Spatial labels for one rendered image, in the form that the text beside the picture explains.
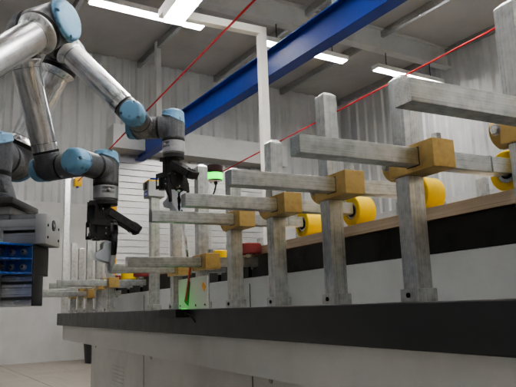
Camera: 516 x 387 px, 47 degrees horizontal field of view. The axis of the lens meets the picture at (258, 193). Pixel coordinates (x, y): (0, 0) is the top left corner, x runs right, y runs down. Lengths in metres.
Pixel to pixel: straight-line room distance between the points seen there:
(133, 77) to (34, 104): 8.99
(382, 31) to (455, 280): 8.90
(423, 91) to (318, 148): 0.25
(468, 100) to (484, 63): 9.77
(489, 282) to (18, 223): 1.31
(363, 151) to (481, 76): 9.63
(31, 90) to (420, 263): 1.21
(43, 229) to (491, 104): 1.38
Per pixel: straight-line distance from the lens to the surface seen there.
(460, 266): 1.30
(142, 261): 1.83
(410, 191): 1.08
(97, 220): 1.79
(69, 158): 1.75
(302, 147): 0.92
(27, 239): 1.88
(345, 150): 0.96
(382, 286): 1.48
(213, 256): 1.87
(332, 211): 1.28
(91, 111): 10.34
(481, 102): 0.81
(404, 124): 1.11
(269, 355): 1.56
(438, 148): 1.04
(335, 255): 1.27
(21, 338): 9.58
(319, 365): 1.36
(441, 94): 0.76
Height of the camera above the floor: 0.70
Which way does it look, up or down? 11 degrees up
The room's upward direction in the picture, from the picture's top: 2 degrees counter-clockwise
